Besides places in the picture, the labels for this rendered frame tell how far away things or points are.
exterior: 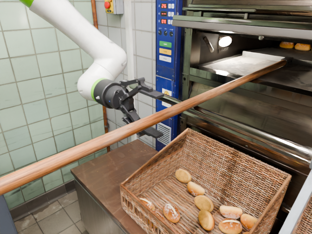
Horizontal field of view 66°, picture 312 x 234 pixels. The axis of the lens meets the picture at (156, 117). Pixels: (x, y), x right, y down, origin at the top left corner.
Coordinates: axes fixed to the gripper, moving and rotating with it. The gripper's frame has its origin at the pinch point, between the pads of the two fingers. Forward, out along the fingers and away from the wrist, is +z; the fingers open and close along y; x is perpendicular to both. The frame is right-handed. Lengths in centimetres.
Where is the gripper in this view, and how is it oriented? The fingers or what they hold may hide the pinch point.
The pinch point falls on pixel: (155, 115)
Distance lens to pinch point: 67.1
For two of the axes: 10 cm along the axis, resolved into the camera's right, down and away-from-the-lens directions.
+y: 0.0, 9.0, 4.4
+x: -7.3, 3.0, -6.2
